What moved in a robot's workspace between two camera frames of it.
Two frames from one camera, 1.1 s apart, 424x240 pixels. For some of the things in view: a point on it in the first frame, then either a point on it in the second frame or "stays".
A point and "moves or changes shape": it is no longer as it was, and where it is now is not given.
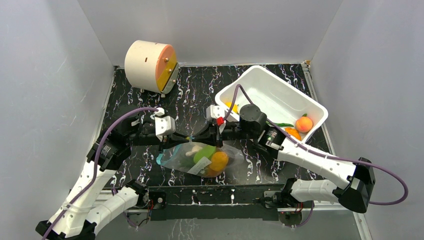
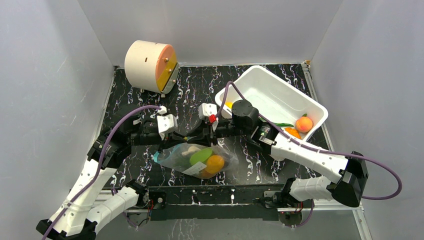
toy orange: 219,161 moves or changes shape
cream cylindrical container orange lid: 151,66 stays
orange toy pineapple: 209,172 to 214,164
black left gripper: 170,140 stays
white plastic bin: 283,103 stays
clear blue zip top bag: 200,159 stays
